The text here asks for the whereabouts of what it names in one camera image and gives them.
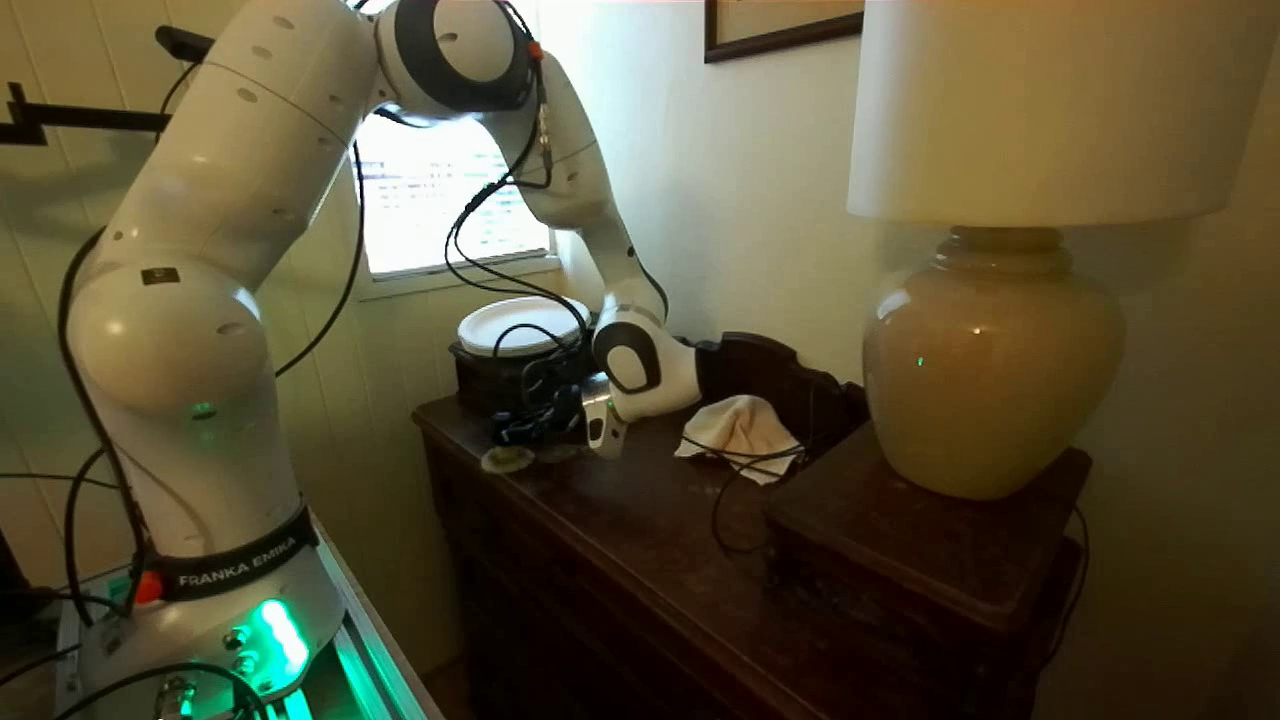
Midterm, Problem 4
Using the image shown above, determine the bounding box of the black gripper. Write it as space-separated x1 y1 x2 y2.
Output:
499 384 596 470

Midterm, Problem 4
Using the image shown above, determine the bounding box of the robot base platform green light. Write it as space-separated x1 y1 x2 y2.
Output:
52 532 448 720

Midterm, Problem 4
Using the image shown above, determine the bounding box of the white plate stack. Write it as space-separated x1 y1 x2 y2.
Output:
455 291 596 359

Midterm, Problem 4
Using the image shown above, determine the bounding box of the dark wooden dresser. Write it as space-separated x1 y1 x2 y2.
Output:
414 332 1096 720

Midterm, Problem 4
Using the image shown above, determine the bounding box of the bright window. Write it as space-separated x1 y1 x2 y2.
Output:
352 114 557 291

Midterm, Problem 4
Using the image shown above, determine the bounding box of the beige ceramic lamp base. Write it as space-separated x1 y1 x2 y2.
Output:
861 226 1127 506

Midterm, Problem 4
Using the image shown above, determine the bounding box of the dark framed picture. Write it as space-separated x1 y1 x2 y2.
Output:
701 0 869 68

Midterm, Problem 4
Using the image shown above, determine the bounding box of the black clamp stand bar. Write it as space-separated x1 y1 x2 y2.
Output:
0 81 177 149

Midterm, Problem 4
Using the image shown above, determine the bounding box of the white lampshade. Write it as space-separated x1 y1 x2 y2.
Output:
845 0 1280 234

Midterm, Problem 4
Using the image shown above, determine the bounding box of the white cloth with black cord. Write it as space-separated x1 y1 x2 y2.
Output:
671 392 808 562

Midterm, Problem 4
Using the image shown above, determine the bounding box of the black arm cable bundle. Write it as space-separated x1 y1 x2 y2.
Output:
55 74 671 453

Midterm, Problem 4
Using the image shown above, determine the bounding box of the black base cable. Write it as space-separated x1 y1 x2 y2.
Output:
0 435 146 645

